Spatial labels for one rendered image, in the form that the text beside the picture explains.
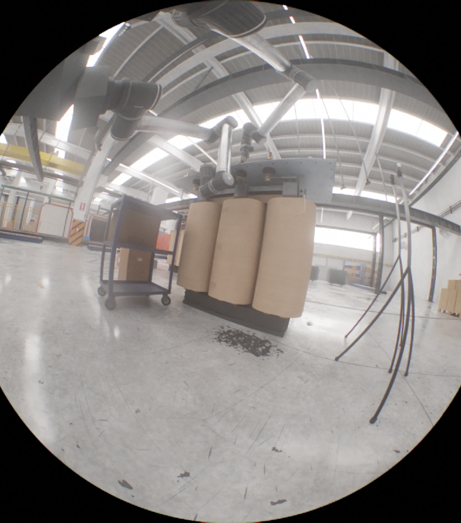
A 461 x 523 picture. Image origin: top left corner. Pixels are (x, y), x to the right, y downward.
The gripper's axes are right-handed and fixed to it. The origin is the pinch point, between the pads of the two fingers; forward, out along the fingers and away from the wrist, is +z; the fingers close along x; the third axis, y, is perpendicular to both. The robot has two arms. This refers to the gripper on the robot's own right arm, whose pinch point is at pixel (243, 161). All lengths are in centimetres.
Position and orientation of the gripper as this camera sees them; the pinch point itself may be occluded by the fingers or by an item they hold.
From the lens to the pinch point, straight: 162.5
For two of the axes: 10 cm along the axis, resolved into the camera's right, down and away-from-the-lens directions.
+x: -4.2, -0.7, -9.0
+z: -1.6, 9.9, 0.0
